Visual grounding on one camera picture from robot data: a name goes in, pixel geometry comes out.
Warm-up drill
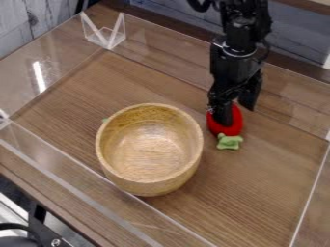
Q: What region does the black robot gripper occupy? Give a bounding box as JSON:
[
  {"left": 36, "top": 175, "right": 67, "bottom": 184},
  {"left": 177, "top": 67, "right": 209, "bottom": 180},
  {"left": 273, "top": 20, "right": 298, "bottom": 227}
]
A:
[{"left": 208, "top": 0, "right": 273, "bottom": 126}]

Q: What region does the red plush strawberry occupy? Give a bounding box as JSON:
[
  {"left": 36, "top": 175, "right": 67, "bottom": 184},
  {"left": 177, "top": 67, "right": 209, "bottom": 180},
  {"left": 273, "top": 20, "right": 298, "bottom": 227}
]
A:
[{"left": 206, "top": 104, "right": 244, "bottom": 151}]

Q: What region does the light wooden bowl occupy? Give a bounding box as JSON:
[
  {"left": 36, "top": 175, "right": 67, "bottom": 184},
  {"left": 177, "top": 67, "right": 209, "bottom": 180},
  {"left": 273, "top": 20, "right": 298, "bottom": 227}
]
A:
[{"left": 95, "top": 103, "right": 204, "bottom": 197}]

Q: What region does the clear acrylic corner bracket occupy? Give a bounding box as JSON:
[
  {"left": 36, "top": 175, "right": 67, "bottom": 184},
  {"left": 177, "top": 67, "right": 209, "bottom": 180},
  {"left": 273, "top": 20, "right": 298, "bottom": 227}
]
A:
[{"left": 81, "top": 13, "right": 127, "bottom": 50}]

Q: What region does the clear acrylic tray wall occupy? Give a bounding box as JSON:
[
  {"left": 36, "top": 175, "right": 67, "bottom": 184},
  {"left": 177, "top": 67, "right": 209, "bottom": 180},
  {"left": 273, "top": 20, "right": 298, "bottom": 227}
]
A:
[{"left": 0, "top": 113, "right": 216, "bottom": 247}]

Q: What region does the black table frame leg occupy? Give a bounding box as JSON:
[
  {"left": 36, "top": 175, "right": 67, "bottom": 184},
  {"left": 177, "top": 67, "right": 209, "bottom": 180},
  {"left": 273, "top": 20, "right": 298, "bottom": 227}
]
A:
[{"left": 28, "top": 203, "right": 74, "bottom": 247}]

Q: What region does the black cable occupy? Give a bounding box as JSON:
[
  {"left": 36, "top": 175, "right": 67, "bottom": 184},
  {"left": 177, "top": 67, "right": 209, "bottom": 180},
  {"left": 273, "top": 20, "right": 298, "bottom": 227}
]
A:
[{"left": 0, "top": 222, "right": 31, "bottom": 247}]

